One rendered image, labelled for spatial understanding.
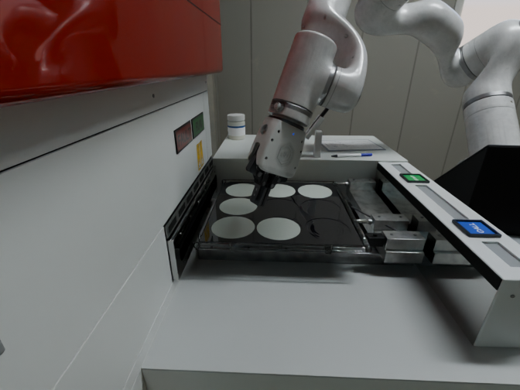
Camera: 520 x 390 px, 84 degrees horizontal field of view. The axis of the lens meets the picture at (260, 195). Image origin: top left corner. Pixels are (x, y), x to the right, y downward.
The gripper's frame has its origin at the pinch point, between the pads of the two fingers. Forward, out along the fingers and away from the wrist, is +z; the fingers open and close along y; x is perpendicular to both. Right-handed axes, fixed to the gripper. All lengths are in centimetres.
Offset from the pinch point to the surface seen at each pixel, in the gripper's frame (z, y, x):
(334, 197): -3.1, 30.2, 3.6
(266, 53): -77, 90, 148
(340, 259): 8.7, 21.0, -10.4
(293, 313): 17.5, 4.7, -15.0
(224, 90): -41, 78, 170
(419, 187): -13.5, 39.1, -12.8
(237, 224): 9.5, 3.0, 7.0
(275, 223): 6.4, 9.7, 2.3
